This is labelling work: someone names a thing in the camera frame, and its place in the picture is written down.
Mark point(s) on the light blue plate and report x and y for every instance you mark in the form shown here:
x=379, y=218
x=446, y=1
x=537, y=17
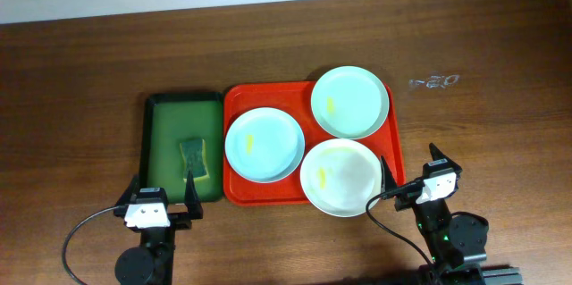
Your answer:
x=264, y=145

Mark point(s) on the grey aluminium base rail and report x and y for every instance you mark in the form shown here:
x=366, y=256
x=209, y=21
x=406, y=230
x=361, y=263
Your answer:
x=496, y=275

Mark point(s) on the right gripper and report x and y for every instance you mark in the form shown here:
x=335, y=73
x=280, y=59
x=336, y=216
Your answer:
x=407, y=202

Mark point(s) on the red plastic tray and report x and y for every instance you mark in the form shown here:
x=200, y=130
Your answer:
x=294, y=99

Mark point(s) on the dark green soapy tray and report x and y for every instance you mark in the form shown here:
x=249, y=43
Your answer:
x=169, y=120

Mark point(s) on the mint green plate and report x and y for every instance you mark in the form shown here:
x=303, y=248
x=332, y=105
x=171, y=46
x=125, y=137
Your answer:
x=350, y=102

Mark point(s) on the green yellow sponge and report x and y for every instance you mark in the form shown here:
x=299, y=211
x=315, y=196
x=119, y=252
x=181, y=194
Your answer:
x=193, y=153

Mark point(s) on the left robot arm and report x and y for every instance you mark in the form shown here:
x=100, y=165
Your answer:
x=151, y=261

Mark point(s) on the white plate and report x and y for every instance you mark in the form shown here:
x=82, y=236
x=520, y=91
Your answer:
x=339, y=176

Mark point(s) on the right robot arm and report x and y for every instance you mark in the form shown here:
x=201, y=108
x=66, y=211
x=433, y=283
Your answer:
x=456, y=241

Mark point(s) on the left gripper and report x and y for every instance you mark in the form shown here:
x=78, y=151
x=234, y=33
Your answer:
x=180, y=216

